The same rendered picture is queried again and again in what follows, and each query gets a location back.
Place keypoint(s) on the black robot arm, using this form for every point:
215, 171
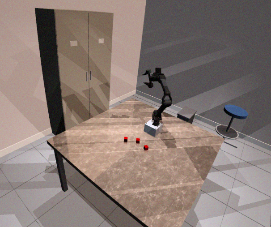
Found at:
161, 78

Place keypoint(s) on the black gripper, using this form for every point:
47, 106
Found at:
151, 78

